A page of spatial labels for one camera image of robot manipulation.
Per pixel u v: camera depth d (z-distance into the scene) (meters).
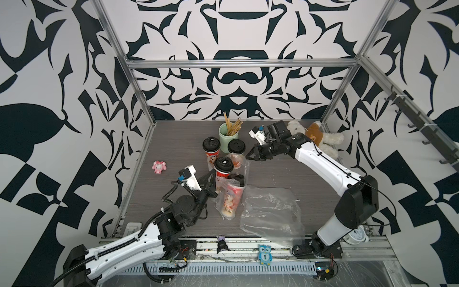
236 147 0.85
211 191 0.61
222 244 0.74
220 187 0.73
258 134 0.75
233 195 0.77
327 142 1.03
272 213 0.81
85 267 0.43
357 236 0.75
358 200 0.44
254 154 0.73
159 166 0.95
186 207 0.52
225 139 0.96
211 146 0.87
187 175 0.60
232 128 0.98
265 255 0.71
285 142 0.61
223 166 0.79
